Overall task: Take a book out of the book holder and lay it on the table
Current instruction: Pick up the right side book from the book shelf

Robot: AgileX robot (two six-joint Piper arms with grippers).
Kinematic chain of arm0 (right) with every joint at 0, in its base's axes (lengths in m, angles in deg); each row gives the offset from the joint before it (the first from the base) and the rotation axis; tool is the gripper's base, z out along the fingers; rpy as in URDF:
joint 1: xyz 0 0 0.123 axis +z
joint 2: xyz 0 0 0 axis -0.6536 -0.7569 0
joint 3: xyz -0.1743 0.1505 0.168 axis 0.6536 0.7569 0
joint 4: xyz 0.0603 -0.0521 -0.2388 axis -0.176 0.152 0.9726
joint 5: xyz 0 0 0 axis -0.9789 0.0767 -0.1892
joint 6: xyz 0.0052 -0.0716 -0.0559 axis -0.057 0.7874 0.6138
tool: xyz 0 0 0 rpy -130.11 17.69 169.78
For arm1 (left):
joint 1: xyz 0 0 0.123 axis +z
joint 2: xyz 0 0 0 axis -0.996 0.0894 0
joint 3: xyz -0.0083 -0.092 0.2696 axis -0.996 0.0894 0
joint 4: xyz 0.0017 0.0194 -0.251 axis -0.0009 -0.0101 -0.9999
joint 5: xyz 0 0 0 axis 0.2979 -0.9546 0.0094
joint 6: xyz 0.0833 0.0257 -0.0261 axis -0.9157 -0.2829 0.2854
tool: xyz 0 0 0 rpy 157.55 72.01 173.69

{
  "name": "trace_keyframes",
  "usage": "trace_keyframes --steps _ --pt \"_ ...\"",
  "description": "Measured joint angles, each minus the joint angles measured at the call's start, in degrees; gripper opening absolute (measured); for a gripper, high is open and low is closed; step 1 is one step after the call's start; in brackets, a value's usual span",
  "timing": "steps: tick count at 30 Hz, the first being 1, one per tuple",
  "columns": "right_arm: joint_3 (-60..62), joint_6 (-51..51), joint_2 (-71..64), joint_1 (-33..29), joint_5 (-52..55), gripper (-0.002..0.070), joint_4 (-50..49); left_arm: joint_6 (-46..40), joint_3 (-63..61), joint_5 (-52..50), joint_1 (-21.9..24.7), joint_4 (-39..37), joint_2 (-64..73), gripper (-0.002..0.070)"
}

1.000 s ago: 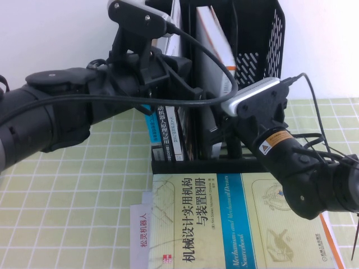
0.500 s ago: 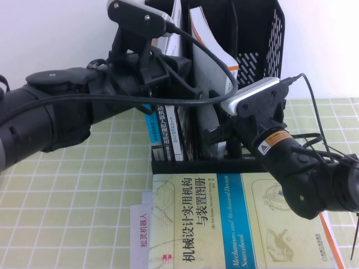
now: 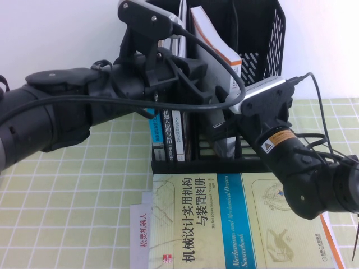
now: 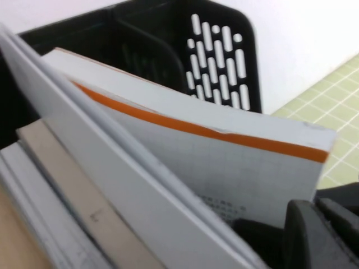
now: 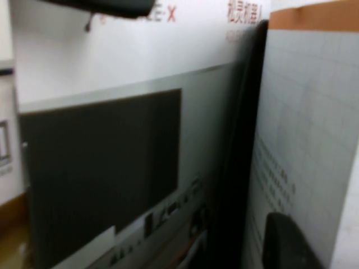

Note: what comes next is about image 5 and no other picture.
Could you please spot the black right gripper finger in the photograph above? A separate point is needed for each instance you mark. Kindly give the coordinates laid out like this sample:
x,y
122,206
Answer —
x,y
283,246

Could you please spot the white orange ROS book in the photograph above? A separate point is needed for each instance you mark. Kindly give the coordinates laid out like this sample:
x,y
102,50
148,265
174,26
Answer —
x,y
303,112

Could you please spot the thin dark cover magazine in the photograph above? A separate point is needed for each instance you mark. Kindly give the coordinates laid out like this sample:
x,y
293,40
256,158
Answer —
x,y
98,168

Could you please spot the white banner with red text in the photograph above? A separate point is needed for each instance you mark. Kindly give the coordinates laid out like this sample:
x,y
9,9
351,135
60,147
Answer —
x,y
140,50

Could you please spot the white printed box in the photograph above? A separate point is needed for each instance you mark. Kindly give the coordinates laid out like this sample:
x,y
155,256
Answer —
x,y
7,126

